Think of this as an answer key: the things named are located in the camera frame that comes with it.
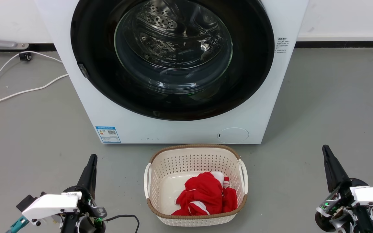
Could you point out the small black caster wheel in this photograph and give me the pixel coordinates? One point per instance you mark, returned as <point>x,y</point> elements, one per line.
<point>26,56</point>

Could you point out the steel perforated washer drum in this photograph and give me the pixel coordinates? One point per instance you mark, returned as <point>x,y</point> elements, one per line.
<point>160,19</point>

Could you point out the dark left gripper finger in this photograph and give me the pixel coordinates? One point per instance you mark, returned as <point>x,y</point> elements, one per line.
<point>85,176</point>
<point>93,176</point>

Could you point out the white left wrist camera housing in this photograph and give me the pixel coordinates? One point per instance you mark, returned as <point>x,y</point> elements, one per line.
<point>50,205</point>

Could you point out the black round glass washer door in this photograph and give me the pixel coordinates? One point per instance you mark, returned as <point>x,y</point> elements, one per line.
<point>251,81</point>

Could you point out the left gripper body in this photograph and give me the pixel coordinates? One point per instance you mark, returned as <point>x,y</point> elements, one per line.
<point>91,210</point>

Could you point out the cream perforated laundry basket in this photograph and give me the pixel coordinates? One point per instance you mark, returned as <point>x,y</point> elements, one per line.
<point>173,161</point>

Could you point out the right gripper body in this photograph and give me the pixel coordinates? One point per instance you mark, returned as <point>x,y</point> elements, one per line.
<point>338,207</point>

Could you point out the blue energy label sticker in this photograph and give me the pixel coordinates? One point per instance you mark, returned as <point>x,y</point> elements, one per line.
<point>108,134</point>

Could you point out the white front-load washing machine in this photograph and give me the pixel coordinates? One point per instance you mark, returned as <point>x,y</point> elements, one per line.
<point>180,132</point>

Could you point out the round white filter cover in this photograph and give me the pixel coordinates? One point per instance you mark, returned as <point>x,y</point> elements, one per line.
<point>233,135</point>

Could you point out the red and white garment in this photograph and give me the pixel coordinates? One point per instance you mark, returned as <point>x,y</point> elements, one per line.
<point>206,194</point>

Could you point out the small black text sticker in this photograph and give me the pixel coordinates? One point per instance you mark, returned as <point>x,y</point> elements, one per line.
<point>282,45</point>

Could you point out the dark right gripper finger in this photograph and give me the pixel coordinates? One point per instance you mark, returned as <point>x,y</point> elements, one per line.
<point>337,171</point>
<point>329,171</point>

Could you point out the grey metal floor bracket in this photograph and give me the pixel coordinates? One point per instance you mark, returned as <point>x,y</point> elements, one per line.
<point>2,43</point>

